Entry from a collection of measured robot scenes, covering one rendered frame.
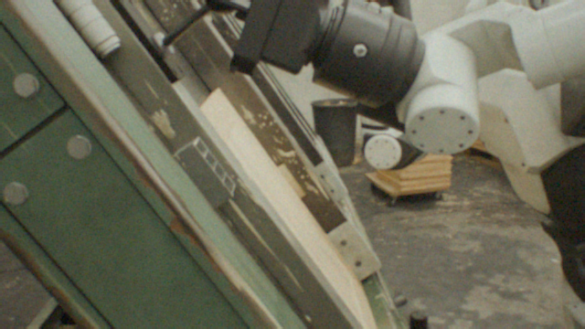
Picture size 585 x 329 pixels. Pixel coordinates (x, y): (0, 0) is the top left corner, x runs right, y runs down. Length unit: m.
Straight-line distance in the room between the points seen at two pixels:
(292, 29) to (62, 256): 0.27
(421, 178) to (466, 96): 3.82
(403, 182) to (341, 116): 1.38
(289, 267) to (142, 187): 0.32
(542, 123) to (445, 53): 0.36
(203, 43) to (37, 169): 0.67
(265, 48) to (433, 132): 0.17
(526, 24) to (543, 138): 0.38
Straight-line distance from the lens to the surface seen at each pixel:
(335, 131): 5.41
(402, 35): 0.50
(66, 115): 0.36
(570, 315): 1.21
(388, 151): 1.16
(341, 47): 0.48
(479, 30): 0.55
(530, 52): 0.50
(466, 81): 0.51
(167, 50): 0.60
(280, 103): 1.51
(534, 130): 0.87
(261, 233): 0.62
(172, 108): 0.59
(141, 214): 0.36
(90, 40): 0.57
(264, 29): 0.49
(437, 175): 4.37
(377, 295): 1.06
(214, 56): 1.01
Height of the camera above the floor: 1.40
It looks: 14 degrees down
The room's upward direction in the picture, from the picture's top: 3 degrees counter-clockwise
